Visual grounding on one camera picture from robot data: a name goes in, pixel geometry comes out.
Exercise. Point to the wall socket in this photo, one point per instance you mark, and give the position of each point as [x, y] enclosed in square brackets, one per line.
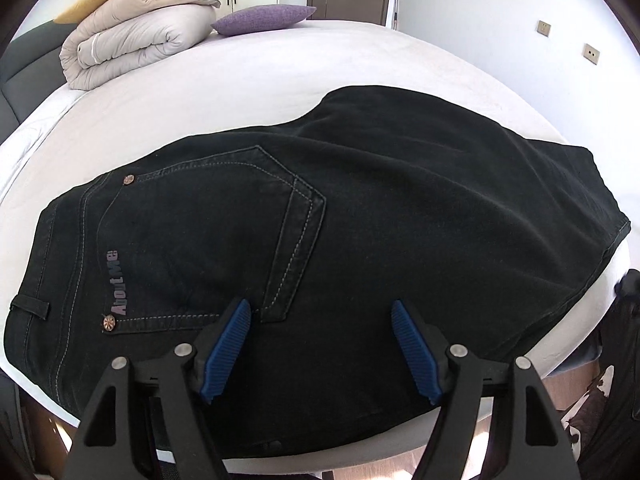
[543, 28]
[591, 54]

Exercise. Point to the upper wall socket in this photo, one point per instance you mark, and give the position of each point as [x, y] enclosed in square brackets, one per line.
[543, 28]

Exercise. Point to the lower wall socket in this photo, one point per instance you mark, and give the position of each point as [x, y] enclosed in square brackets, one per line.
[591, 54]

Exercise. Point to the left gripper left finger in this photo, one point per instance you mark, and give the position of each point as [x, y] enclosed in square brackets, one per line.
[115, 437]

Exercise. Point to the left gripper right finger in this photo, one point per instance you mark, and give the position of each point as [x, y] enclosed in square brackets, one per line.
[526, 439]

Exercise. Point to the black denim pants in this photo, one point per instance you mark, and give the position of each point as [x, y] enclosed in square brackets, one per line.
[376, 195]

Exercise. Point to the dark grey headboard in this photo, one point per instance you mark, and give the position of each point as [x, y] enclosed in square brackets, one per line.
[30, 71]

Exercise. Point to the purple pillow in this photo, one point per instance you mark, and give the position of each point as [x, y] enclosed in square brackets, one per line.
[262, 19]

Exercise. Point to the folded beige duvet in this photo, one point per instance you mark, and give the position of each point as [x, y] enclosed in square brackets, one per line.
[123, 35]

